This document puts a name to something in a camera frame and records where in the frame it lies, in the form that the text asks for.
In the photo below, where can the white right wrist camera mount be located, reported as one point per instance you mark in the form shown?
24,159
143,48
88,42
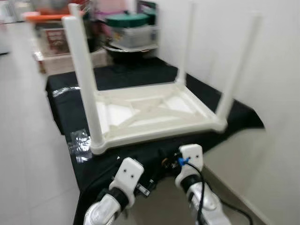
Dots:
192,157

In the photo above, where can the dark metal tray with label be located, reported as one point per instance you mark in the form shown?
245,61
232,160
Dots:
147,7

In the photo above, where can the black bag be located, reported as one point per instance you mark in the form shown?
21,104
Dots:
93,33

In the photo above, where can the cross-shaped clear tape piece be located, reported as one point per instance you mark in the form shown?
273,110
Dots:
79,145

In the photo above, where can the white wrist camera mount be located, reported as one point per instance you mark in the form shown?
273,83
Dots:
127,176
192,157

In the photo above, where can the black tablecloth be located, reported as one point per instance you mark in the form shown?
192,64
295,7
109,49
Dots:
131,157

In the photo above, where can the storage box with orange lid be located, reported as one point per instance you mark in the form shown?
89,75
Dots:
51,33

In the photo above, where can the black wok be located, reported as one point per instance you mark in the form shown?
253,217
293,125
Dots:
126,50

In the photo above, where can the white plastic table top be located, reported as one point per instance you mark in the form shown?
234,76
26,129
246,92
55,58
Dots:
154,108

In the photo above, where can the beige patterned bench cloth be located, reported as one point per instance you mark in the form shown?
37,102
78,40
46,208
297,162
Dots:
61,65

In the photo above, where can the green pot lid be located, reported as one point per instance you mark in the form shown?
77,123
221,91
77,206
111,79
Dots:
126,19

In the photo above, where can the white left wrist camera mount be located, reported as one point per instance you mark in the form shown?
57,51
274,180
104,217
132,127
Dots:
127,176

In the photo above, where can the clear tape strip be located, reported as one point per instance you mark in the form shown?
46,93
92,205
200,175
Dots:
65,90

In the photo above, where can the clear plastic storage box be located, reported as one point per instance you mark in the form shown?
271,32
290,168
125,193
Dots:
133,36

